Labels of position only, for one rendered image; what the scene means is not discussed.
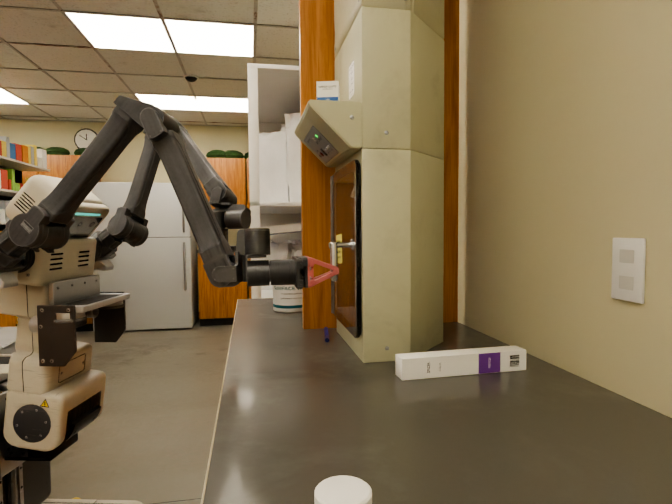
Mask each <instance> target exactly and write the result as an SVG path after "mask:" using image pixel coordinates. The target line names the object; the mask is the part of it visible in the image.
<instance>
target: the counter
mask: <svg viewBox="0 0 672 504"><path fill-rule="evenodd" d="M328 333H329V342H326V341H325V334H324V328H319V329H303V318H302V312H293V313H284V312H277V311H274V310H273V298H258V299H237V304H236V310H235V315H234V321H233V326H232V332H231V338H230V343H229V349H228V354H227V360H226V365H225V371H224V377H223V382H222V388H221V393H220V399H219V404H218V410H217V415H216V421H215V427H214V432H213V438H212V443H211V449H210V454H209V460H208V466H207V471H206V477H205V482H204V488H203V493H202V499H201V504H315V502H314V491H315V488H316V486H317V485H318V484H319V483H320V482H322V481H323V480H325V479H327V478H329V477H333V476H339V475H347V476H353V477H357V478H359V479H361V480H363V481H365V482H366V483H367V484H368V485H369V486H370V487H371V489H372V504H672V418H670V417H668V416H666V415H664V414H661V413H659V412H657V411H655V410H653V409H650V408H648V407H646V406H644V405H641V404H639V403H637V402H635V401H633V400H630V399H628V398H626V397H624V396H621V395H619V394H617V393H615V392H612V391H610V390H608V389H606V388H604V387H601V386H599V385H597V384H595V383H592V382H590V381H588V380H586V379H584V378H581V377H579V376H577V375H575V374H572V373H570V372H568V371H566V370H564V369H561V368H559V367H557V366H555V365H552V364H550V363H548V362H546V361H543V360H541V359H539V358H537V357H535V356H532V355H530V354H528V353H526V370H520V371H508V372H497V373H485V374H473V375H461V376H450V377H438V378H426V379H415V380H403V381H402V380H401V379H400V378H399V377H397V376H396V375H395V361H385V362H369V363H363V362H362V361H361V359H360V358H359V357H358V356H357V355H356V353H355V352H354V351H353V350H352V349H351V348H350V346H349V345H348V344H347V343H346V342H345V340H344V339H343V338H342V337H341V336H340V335H339V333H338V332H337V328H328ZM499 346H510V345H508V344H506V343H503V342H501V341H499V340H497V339H495V338H492V337H490V336H488V335H486V334H483V333H481V332H479V331H477V330H475V329H472V328H470V327H468V326H466V325H463V324H461V323H459V322H443V342H442V343H440V344H438V345H436V346H434V347H433V348H431V349H429V350H427V351H425V352H430V351H444V350H457V349H471V348H485V347H499Z"/></svg>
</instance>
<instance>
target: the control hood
mask: <svg viewBox="0 0 672 504"><path fill-rule="evenodd" d="M312 126H314V127H315V128H316V129H317V130H318V131H319V132H320V133H321V134H322V135H323V136H324V137H325V138H326V139H327V140H328V141H329V142H330V143H331V144H332V145H333V147H334V148H335V149H336V150H337V151H338V152H339V153H338V154H336V155H335V156H334V157H333V158H332V159H331V160H330V161H328V162H327V163H325V162H324V161H323V160H322V159H321V158H320V157H319V156H318V155H317V154H316V153H315V152H314V151H313V150H312V149H311V148H310V147H309V146H308V145H307V144H306V143H305V142H304V139H305V137H306V136H307V134H308V132H309V131H310V129H311V127H312ZM294 133H295V135H296V136H297V137H298V138H299V139H300V141H301V142H302V143H303V144H304V145H305V146H306V147H307V148H308V149H309V150H310V151H311V152H312V153H313V154H314V155H315V156H316V157H317V158H318V159H319V160H320V161H321V162H322V163H323V164H324V165H325V166H326V167H330V168H334V167H336V166H337V165H339V164H340V163H341V162H343V161H344V160H346V159H347V158H348V157H350V156H351V155H352V154H354V153H355V152H357V151H358V150H359V149H360V148H362V103H360V102H355V101H332V100H309V101H308V103H307V105H306V108H305V110H304V112H303V114H302V116H301V118H300V121H299V123H298V125H297V127H296V129H295V132H294Z"/></svg>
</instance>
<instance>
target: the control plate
mask: <svg viewBox="0 0 672 504"><path fill-rule="evenodd" d="M315 134H316V135H317V136H318V138H317V137H316V136H315ZM313 138H314V139H315V140H316V141H315V140H313ZM304 142H305V143H306V144H307V145H308V146H309V147H310V148H311V149H312V150H313V151H314V152H315V153H316V154H317V155H318V156H319V154H320V152H321V153H322V154H323V155H324V157H323V156H322V157H320V156H319V157H320V158H321V159H322V160H323V161H324V162H325V163H327V162H328V161H330V160H331V159H332V158H333V157H334V156H335V155H336V154H338V153H339V152H338V151H337V150H336V149H335V148H334V147H333V145H332V144H331V143H330V142H329V141H328V140H327V139H326V138H325V137H324V136H323V135H322V134H321V133H320V132H319V131H318V130H317V129H316V128H315V127H314V126H312V127H311V129H310V131H309V132H308V134H307V136H306V137H305V139H304ZM327 145H328V146H329V147H330V148H328V149H327V150H326V151H325V152H326V154H327V156H326V155H325V154H324V153H323V152H322V151H321V150H320V149H321V148H322V149H323V150H324V149H325V148H326V147H327Z"/></svg>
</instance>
